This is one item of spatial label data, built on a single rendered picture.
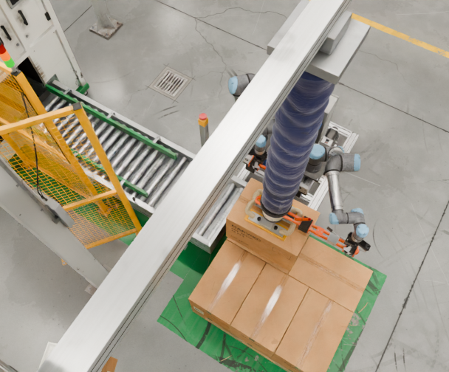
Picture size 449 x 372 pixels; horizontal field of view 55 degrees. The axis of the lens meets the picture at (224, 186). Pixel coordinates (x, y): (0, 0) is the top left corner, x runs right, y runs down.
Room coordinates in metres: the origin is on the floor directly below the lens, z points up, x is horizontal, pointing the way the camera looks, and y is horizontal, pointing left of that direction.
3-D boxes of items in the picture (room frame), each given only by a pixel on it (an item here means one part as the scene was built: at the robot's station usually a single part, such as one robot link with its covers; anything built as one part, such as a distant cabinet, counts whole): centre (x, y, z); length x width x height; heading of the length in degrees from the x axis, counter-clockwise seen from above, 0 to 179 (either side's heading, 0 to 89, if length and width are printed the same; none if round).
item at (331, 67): (1.26, -0.38, 2.85); 0.30 x 0.30 x 0.05; 58
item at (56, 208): (1.10, 1.07, 1.62); 0.20 x 0.05 x 0.30; 58
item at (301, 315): (0.86, -0.46, 0.34); 1.20 x 1.00 x 0.40; 58
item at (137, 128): (2.37, 0.77, 0.50); 2.31 x 0.05 x 0.19; 58
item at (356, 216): (1.05, -0.84, 1.50); 0.11 x 0.11 x 0.08; 2
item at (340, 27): (1.26, -0.38, 2.91); 0.16 x 0.16 x 0.10; 58
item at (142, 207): (1.82, 1.12, 0.50); 2.31 x 0.05 x 0.19; 58
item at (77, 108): (1.40, 1.19, 1.05); 0.87 x 0.10 x 2.10; 110
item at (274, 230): (1.18, -0.31, 1.10); 0.34 x 0.10 x 0.05; 59
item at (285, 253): (1.26, -0.36, 0.87); 0.60 x 0.40 x 0.40; 59
